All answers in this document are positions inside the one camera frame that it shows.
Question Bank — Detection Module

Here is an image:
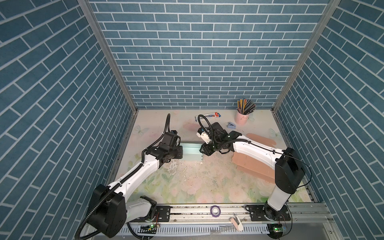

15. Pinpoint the light blue paper box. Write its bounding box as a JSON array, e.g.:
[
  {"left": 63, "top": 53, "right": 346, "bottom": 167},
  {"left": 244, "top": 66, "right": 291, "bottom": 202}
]
[{"left": 181, "top": 143, "right": 203, "bottom": 162}]

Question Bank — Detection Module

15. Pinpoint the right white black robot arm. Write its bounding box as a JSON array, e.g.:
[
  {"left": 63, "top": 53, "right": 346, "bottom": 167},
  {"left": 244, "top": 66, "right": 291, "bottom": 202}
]
[{"left": 197, "top": 123, "right": 306, "bottom": 220}]

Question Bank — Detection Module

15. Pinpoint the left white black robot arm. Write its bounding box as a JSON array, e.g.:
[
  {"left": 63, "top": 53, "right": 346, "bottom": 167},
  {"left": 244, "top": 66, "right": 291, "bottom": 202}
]
[{"left": 75, "top": 130, "right": 183, "bottom": 240}]

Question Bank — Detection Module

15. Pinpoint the white pencil box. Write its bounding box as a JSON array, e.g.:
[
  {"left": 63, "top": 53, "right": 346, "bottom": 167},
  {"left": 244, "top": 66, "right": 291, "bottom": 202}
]
[{"left": 203, "top": 112, "right": 221, "bottom": 119}]

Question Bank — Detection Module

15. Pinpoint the pink flat paper box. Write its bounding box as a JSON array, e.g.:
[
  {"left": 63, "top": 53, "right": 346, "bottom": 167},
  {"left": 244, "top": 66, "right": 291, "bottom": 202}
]
[{"left": 232, "top": 133, "right": 277, "bottom": 184}]

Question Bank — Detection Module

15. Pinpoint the blue small stapler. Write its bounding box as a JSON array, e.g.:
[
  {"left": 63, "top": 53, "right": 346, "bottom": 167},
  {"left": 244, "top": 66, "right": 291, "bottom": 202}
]
[{"left": 227, "top": 122, "right": 237, "bottom": 129}]

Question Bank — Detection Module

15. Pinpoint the pink pen cup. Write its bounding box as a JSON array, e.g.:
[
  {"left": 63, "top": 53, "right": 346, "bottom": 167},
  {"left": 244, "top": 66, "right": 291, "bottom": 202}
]
[{"left": 235, "top": 112, "right": 249, "bottom": 126}]

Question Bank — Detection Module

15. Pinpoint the colored pencils bundle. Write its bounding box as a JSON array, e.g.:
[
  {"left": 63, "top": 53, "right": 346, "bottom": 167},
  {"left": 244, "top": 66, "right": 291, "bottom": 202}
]
[{"left": 237, "top": 99, "right": 256, "bottom": 115}]

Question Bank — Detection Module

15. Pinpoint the purple tape roll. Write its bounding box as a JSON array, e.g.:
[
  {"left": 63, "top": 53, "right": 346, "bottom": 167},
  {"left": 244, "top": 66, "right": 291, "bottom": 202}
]
[{"left": 210, "top": 205, "right": 221, "bottom": 218}]

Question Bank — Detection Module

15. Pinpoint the white pink small tool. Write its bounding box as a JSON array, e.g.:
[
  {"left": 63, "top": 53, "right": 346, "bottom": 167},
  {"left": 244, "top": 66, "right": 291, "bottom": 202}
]
[{"left": 230, "top": 215, "right": 244, "bottom": 232}]

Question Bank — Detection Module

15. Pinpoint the right black cable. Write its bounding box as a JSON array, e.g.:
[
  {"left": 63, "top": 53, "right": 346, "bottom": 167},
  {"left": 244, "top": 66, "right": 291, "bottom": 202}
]
[{"left": 197, "top": 114, "right": 313, "bottom": 193}]

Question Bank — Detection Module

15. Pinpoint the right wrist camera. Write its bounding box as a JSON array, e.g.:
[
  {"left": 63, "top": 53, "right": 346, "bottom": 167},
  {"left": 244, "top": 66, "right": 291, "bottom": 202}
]
[{"left": 197, "top": 128, "right": 211, "bottom": 144}]

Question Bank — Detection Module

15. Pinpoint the metal base rail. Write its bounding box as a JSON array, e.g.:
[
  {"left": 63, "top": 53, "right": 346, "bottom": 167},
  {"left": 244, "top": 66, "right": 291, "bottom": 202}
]
[{"left": 115, "top": 203, "right": 342, "bottom": 240}]

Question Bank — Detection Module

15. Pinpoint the left black corrugated cable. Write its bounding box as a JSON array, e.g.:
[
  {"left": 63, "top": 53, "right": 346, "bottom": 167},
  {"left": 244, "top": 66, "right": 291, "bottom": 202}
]
[{"left": 74, "top": 113, "right": 172, "bottom": 240}]

